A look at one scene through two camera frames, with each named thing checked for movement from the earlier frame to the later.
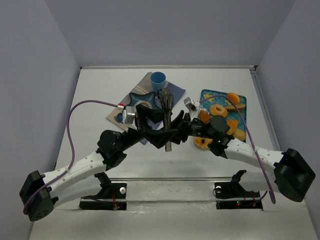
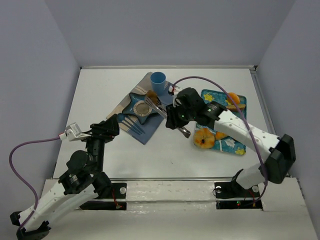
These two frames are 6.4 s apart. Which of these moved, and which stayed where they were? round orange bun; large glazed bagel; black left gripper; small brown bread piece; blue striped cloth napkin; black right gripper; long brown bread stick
Moved: small brown bread piece; black right gripper; black left gripper; blue striped cloth napkin
Stayed: large glazed bagel; round orange bun; long brown bread stick
